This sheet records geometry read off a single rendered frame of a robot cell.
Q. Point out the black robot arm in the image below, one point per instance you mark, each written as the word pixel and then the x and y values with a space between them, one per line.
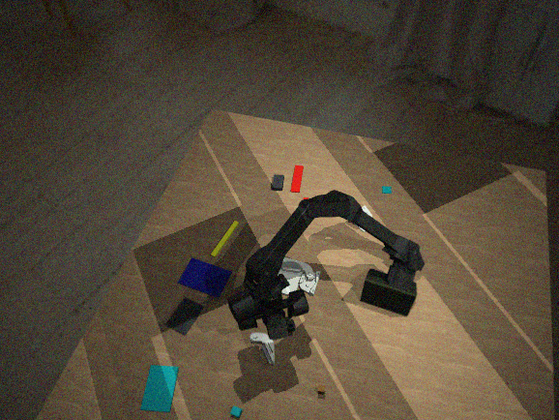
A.
pixel 264 265

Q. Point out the small teal block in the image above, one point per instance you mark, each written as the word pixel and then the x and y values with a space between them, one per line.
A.
pixel 236 412

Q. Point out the yellow flat bar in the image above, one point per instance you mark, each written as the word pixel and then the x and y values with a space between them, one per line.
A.
pixel 224 239

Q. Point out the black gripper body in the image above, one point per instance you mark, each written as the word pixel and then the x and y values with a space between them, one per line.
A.
pixel 297 301

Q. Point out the blue flat rectangular plate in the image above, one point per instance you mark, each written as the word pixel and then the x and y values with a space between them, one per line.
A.
pixel 205 277

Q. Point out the red flat bar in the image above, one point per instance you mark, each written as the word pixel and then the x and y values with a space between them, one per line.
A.
pixel 297 178

